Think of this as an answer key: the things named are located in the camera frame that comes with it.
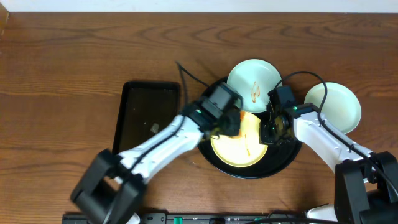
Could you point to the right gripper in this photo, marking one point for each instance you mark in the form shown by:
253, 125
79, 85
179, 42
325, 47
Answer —
265, 137

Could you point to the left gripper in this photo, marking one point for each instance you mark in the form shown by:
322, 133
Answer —
229, 128

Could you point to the yellow plate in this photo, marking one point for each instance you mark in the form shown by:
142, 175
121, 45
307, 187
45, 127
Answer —
244, 151

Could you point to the light blue plate top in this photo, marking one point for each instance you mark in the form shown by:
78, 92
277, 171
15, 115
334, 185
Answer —
253, 79

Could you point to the light blue plate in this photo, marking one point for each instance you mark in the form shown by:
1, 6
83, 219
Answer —
341, 108
253, 79

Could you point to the orange green sponge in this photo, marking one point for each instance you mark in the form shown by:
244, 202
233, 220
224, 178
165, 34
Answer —
241, 116

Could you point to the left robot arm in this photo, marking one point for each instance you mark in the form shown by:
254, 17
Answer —
113, 187

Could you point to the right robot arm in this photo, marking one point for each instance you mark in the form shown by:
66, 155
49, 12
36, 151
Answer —
365, 181

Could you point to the black round tray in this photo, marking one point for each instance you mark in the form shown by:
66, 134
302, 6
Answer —
275, 159

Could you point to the black rectangular tray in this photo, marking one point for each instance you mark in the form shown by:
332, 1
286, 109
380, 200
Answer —
145, 109

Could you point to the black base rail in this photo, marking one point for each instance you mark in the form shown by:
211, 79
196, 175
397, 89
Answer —
162, 218

